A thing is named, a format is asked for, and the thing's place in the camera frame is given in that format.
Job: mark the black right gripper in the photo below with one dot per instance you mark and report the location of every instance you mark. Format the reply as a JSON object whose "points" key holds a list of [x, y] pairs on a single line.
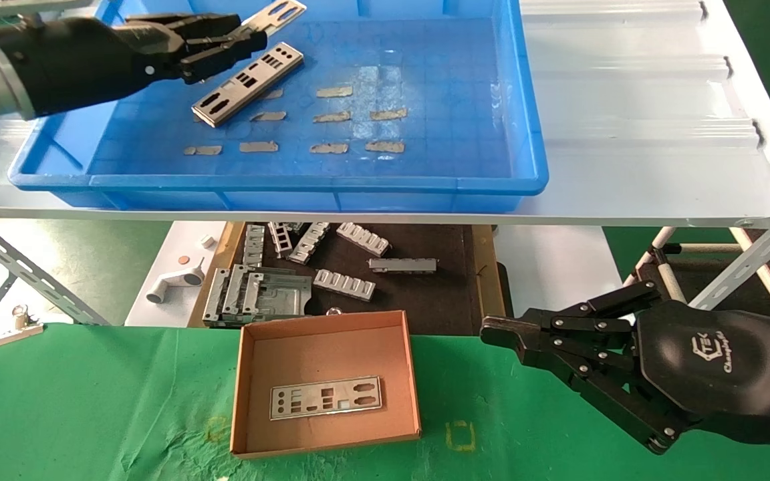
{"points": [[726, 367]]}

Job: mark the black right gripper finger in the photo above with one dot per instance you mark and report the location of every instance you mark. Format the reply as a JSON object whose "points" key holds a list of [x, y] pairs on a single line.
{"points": [[505, 327]]}

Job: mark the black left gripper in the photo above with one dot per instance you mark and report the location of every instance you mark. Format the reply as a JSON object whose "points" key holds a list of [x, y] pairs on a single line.
{"points": [[84, 63]]}

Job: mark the silver metal I/O shield plate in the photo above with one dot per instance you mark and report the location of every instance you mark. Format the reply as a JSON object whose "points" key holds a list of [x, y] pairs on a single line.
{"points": [[263, 80], [261, 20], [375, 399]]}

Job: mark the brown cardboard box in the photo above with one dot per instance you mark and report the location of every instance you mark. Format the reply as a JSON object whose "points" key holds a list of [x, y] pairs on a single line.
{"points": [[325, 347]]}

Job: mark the blue plastic tray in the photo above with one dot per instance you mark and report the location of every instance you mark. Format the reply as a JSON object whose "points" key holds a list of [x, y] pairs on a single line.
{"points": [[425, 100]]}

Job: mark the grey metal bar part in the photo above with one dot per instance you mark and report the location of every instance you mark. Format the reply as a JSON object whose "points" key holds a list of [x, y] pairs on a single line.
{"points": [[402, 265]]}

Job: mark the perforated grey shelf brace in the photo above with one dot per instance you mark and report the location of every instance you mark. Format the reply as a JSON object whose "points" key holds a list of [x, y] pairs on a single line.
{"points": [[746, 264], [31, 270]]}

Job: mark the small white cylinder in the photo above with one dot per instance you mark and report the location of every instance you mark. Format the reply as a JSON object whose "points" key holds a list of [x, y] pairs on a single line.
{"points": [[208, 240]]}

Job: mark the large flat grey metal plate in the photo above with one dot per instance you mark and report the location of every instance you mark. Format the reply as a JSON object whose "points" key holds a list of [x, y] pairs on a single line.
{"points": [[281, 294]]}

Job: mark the white plastic pipe fitting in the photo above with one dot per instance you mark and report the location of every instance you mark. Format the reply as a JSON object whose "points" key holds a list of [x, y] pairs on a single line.
{"points": [[174, 284]]}

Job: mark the white metal shelf board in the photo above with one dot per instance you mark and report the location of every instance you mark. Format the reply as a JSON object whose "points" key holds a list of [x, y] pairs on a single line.
{"points": [[625, 100]]}

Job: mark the green cloth mat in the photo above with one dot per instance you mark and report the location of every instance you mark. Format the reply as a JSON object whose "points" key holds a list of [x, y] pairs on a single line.
{"points": [[91, 401]]}

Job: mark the white pipe rack frame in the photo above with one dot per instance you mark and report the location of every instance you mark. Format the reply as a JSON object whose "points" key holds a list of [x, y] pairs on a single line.
{"points": [[659, 240]]}

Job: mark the grey slotted metal bracket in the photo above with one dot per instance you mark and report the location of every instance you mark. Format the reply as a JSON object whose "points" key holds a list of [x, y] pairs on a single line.
{"points": [[309, 242], [363, 238], [344, 284], [280, 238], [254, 244]]}

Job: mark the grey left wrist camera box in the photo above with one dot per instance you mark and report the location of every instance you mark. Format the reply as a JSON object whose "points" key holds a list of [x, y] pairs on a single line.
{"points": [[17, 5]]}

